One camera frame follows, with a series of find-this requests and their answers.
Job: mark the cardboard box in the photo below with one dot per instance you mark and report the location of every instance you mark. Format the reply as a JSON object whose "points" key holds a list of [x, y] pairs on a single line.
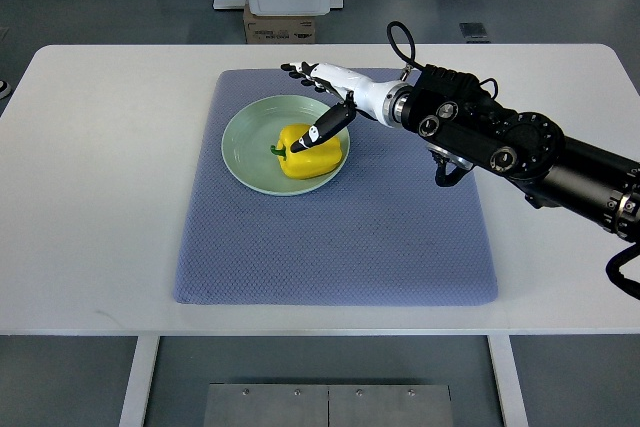
{"points": [[271, 30]]}

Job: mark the grey floor plate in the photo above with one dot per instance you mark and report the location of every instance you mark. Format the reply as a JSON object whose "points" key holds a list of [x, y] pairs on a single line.
{"points": [[473, 31]]}

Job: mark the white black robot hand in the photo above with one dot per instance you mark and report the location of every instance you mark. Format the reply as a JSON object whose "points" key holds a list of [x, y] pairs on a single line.
{"points": [[379, 101]]}

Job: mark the white right table leg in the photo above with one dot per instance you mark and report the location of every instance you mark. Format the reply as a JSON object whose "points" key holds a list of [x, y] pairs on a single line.
{"points": [[508, 386]]}

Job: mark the metal base plate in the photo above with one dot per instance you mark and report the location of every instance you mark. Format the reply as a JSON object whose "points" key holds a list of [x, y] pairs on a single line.
{"points": [[328, 405]]}

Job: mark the blue-grey quilted mat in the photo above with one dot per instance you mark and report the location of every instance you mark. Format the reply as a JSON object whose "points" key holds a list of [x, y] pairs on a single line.
{"points": [[380, 233]]}

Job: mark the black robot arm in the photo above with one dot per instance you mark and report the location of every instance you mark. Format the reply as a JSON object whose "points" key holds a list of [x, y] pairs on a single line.
{"points": [[465, 127]]}

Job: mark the white wheel at left edge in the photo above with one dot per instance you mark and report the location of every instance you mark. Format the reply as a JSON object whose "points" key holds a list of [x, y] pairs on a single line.
{"points": [[5, 89]]}

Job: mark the yellow bell pepper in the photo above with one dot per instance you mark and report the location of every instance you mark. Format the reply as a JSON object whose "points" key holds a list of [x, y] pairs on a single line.
{"points": [[307, 163]]}

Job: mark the light green plate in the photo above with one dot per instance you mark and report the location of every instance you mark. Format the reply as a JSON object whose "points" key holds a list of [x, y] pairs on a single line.
{"points": [[253, 153]]}

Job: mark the white table leg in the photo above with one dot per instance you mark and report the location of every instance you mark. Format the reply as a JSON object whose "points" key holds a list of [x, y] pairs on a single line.
{"points": [[139, 383], [508, 386]]}

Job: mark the white left table leg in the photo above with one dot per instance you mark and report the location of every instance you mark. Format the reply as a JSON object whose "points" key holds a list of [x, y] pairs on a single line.
{"points": [[139, 383]]}

